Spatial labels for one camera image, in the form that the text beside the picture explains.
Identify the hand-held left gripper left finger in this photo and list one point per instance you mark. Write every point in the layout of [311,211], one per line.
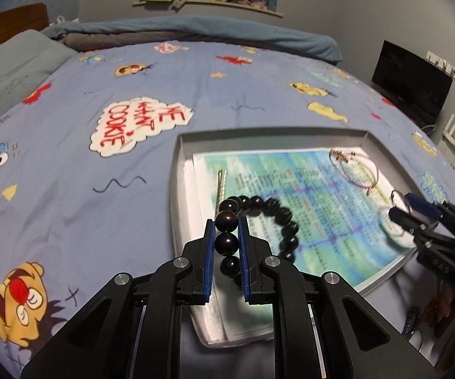
[208,262]

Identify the brown wooden headboard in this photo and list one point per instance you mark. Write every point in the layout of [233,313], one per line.
[2,25]

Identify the grey pillow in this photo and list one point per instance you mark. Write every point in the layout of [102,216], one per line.
[10,71]

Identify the white wall hook rack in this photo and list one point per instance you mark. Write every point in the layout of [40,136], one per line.
[442,62]

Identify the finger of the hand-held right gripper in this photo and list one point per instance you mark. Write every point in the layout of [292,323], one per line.
[405,219]
[421,208]

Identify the colourful printed paper sheet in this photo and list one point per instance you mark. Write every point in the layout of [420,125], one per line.
[310,213]

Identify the blue cartoon printed blanket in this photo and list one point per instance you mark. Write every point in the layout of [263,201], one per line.
[93,166]

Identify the folded blue quilt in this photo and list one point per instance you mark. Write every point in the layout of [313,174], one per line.
[196,33]

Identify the black flat monitor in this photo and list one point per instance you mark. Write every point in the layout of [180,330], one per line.
[411,83]

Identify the grey shallow tray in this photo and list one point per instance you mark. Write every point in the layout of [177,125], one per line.
[290,158]

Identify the wooden window sill shelf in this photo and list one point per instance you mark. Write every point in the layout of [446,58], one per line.
[211,6]

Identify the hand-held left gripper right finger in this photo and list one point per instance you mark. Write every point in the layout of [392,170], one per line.
[245,262]

